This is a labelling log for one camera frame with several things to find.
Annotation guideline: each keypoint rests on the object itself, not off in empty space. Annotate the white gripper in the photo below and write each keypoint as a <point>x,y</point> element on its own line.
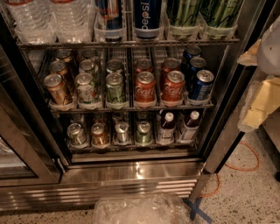
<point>269,55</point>

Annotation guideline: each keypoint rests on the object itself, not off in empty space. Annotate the clear water bottle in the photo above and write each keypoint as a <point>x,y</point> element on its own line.
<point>34,21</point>
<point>74,20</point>

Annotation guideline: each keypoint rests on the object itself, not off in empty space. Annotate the fridge door right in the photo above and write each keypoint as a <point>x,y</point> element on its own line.
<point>233,83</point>

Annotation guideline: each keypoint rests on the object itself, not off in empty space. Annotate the tea bottle right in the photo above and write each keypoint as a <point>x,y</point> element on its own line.
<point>189,126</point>

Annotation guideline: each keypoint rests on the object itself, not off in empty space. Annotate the tea bottle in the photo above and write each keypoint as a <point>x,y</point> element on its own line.
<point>166,129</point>
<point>189,126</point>

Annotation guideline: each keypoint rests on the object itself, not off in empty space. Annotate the tea bottle left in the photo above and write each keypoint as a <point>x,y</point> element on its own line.
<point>166,129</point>

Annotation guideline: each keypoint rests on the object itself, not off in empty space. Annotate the glass fridge door left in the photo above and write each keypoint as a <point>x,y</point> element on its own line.
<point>24,160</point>

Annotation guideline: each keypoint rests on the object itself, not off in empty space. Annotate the blue can front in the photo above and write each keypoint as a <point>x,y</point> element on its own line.
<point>201,85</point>

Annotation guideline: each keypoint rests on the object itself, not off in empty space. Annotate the blue can middle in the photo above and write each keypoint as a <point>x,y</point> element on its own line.
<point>192,67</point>

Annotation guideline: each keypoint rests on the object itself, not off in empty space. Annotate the blue can back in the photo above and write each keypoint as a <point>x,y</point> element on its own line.
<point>190,52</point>

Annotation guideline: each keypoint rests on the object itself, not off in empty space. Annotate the red coca-cola can right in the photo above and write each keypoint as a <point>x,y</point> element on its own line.
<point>174,82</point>

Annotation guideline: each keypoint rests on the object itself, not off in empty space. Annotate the red coca-cola can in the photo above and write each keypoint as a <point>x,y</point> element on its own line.
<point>174,82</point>
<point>145,87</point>

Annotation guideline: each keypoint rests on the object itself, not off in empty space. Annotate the red can middle right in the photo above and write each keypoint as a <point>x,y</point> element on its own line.
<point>170,64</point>

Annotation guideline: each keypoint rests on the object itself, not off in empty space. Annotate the green drink can left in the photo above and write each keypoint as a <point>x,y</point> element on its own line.
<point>182,15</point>

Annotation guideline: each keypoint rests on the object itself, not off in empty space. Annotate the red coca-cola can left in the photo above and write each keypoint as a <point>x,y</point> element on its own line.
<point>145,87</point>

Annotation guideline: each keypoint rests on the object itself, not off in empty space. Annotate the red can middle left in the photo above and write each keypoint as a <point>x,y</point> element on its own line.
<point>143,65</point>

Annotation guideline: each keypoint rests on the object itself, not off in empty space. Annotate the green can bottom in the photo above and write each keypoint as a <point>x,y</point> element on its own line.
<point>143,132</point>

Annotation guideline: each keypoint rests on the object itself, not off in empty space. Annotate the blue tape cross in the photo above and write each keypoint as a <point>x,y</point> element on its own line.
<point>195,210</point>

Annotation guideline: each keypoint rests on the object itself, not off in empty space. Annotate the green can middle row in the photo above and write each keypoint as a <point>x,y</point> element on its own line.
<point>114,66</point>

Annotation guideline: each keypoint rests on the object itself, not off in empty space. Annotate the silver can bottom middle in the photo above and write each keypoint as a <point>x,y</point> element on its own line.
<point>122,132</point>

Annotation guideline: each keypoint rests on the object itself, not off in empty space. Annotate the silver can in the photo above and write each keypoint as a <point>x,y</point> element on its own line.
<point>76,134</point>
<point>122,132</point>

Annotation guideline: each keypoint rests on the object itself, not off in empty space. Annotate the red bull can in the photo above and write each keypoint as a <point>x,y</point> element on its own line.
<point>111,18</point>

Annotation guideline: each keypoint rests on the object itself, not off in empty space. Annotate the steel refrigerator body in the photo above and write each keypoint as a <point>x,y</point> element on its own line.
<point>89,173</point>

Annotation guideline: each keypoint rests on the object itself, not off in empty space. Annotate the white can back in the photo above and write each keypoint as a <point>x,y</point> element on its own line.
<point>90,54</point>

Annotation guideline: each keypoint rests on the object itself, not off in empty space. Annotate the orange can bottom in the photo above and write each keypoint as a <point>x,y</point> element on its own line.
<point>99,136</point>

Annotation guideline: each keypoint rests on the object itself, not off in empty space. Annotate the white green can front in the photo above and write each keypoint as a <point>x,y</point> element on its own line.
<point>85,87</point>

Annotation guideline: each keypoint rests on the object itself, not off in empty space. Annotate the white green can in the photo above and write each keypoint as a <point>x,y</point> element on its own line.
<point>89,66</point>
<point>85,87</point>

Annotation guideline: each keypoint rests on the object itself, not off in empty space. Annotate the white green can middle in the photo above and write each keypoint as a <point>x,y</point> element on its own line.
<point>89,66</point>

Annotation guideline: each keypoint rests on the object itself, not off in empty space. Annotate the clear plastic bag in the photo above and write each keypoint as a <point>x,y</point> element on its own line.
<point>159,208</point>

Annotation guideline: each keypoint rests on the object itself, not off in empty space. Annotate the silver can bottom left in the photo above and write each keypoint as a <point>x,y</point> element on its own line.
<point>76,134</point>

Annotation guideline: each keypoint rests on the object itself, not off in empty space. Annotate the gold can back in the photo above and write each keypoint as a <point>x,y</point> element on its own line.
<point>64,54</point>

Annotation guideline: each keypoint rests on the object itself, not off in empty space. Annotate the gold can middle row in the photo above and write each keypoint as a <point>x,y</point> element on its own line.
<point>60,67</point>

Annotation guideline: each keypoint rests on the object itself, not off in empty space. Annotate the gold can front left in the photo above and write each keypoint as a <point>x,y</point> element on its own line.
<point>58,89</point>

